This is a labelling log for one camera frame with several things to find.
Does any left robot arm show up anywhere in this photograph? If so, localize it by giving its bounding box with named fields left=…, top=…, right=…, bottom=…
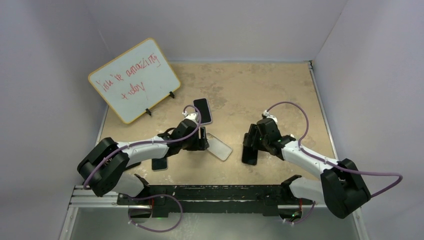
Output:
left=77, top=117, right=209, bottom=205

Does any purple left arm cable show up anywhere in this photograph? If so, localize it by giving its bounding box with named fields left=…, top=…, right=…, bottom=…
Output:
left=82, top=104, right=202, bottom=233

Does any black phone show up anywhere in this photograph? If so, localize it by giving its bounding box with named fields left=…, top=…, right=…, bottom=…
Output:
left=241, top=145, right=259, bottom=166

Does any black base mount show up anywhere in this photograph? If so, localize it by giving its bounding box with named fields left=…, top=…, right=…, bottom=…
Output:
left=117, top=175, right=312, bottom=218

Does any lilac phone case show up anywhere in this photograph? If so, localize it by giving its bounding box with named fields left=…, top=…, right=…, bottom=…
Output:
left=193, top=98, right=213, bottom=125

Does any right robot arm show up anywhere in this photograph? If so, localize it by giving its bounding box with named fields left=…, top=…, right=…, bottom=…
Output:
left=241, top=118, right=372, bottom=219

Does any beige phone case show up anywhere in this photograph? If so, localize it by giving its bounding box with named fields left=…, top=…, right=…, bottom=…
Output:
left=206, top=132, right=233, bottom=162

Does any black phone case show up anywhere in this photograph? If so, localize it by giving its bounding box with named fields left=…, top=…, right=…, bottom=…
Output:
left=125, top=162, right=141, bottom=170

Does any silver-edged phone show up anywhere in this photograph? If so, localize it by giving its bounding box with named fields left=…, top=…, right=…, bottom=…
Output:
left=151, top=157, right=168, bottom=171

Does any yellow-framed whiteboard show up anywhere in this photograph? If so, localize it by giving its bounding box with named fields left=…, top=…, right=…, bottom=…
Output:
left=88, top=38, right=181, bottom=124

